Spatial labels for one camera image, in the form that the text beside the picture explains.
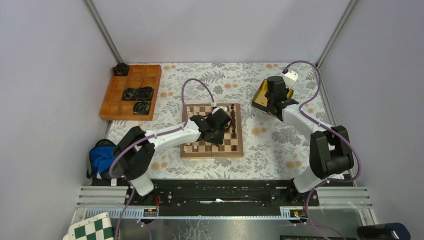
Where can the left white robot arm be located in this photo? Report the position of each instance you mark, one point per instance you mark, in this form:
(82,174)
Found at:
(134,152)

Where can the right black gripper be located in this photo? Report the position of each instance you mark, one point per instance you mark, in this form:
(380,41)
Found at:
(286,89)

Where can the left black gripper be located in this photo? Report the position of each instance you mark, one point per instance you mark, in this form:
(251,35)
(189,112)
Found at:
(219,140)

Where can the green checkered roll mat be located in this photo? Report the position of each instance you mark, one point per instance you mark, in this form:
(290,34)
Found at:
(98,227)

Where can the blue cloth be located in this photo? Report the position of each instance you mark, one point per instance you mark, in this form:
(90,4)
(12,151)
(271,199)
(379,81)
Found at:
(100,159)

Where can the black item tray corner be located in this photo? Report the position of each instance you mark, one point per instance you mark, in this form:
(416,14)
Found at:
(121,70)

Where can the wooden chess board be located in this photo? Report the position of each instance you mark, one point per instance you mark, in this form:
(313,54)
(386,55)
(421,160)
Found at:
(231,148)

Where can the floral table cloth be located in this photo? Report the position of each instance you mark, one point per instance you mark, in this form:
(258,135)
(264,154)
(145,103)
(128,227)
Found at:
(271,148)

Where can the dark cylinder bottle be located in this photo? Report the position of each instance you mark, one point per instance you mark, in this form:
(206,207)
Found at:
(386,231)

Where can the green black coil in tray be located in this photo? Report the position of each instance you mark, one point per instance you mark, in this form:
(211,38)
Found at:
(141,107)

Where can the orange compartment tray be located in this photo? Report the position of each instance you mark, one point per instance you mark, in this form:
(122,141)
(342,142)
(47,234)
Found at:
(141,84)

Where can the black mounting rail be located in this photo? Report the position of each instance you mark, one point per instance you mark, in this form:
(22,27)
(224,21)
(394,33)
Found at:
(223,198)

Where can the gold metal tin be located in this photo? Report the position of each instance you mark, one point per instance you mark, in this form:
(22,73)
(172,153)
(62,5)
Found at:
(259,100)

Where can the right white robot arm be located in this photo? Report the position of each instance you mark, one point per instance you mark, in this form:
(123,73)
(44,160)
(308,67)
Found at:
(329,150)

